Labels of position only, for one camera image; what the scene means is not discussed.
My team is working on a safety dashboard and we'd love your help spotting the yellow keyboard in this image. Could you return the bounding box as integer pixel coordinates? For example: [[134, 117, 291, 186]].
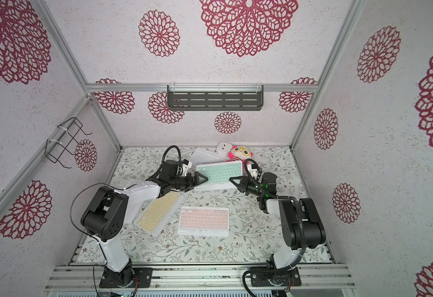
[[134, 191, 185, 236]]

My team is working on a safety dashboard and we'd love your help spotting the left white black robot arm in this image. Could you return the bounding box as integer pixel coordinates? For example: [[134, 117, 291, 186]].
[[80, 160, 209, 283]]

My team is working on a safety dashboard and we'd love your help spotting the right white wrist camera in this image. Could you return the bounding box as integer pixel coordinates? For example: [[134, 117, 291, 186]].
[[246, 163, 262, 180]]

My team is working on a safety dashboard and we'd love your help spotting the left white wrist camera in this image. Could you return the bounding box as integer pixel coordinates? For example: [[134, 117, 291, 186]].
[[177, 159, 192, 176]]

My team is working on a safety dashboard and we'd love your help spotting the black wire wall rack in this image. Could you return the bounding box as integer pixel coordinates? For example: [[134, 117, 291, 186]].
[[44, 117, 92, 169]]

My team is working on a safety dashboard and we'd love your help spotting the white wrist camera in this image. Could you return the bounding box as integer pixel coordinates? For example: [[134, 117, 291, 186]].
[[246, 163, 262, 180], [177, 159, 192, 176]]

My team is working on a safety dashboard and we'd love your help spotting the white round gadget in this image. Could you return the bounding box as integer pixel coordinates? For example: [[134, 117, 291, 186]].
[[216, 142, 233, 157]]

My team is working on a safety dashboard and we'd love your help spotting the pink owl plush toy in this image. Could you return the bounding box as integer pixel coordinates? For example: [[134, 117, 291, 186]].
[[228, 146, 254, 162]]

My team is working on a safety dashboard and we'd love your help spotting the pink keyboard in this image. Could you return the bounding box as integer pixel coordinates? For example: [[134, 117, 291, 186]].
[[178, 207, 230, 238]]

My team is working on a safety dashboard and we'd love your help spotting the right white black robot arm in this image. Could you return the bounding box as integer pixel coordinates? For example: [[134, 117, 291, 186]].
[[229, 173, 326, 271]]

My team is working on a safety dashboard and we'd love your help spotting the grey wall shelf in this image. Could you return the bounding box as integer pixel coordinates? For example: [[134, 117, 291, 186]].
[[167, 85, 264, 111]]

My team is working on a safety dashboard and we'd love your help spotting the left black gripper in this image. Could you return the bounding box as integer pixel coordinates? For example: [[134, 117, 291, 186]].
[[171, 171, 209, 193]]

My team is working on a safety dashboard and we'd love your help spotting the green keyboard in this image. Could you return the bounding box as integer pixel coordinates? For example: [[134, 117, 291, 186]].
[[194, 160, 243, 191]]

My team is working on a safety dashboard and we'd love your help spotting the right black corrugated cable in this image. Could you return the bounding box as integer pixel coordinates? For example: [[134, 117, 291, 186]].
[[241, 158, 308, 297]]

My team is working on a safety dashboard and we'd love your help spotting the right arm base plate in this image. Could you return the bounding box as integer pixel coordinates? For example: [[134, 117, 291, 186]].
[[249, 267, 302, 287]]

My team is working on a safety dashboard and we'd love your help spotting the white keyboard back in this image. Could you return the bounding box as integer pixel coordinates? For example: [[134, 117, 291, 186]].
[[189, 148, 229, 166]]

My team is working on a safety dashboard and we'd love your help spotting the left black cable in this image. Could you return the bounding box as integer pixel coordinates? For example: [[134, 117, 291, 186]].
[[69, 145, 184, 297]]

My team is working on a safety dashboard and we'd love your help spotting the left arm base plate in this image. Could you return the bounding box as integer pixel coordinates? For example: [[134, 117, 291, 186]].
[[98, 267, 153, 288]]

